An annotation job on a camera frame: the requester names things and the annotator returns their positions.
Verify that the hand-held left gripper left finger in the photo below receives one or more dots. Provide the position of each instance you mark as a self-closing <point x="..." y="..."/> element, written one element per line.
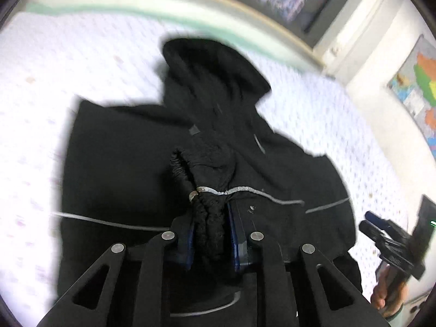
<point x="188" y="245"/>

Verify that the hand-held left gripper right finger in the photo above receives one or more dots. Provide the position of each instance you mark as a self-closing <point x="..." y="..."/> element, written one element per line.
<point x="236" y="245"/>

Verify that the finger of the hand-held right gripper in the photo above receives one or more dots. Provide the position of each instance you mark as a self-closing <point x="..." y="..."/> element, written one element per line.
<point x="374" y="226"/>

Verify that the black hooded jacket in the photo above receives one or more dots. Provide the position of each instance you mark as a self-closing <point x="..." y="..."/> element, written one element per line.
<point x="190" y="163"/>

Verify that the person's right hand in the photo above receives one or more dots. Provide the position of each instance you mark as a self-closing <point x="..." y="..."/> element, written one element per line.
<point x="380" y="294"/>

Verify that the white patterned bed sheet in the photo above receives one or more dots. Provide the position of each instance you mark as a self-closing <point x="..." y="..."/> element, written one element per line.
<point x="51" y="92"/>

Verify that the colourful wall map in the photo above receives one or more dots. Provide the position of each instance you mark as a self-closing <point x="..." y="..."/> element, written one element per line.
<point x="420" y="85"/>

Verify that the white bed frame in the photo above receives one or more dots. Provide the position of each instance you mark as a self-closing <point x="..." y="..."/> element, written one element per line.
<point x="211" y="10"/>

